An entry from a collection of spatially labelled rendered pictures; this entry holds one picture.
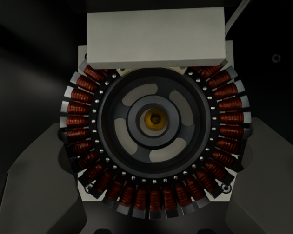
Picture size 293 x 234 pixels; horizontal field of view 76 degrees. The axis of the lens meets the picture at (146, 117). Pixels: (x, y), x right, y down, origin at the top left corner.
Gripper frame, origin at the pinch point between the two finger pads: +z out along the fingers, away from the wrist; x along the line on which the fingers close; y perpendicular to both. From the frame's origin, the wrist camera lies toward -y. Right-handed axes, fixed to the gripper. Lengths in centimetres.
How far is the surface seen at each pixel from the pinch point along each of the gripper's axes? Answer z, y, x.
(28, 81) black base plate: 7.5, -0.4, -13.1
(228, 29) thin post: 5.6, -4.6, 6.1
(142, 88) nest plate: 5.7, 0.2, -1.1
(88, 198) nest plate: 0.1, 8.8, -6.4
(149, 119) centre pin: 1.8, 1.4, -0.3
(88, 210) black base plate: 0.3, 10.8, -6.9
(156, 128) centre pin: 1.8, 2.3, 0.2
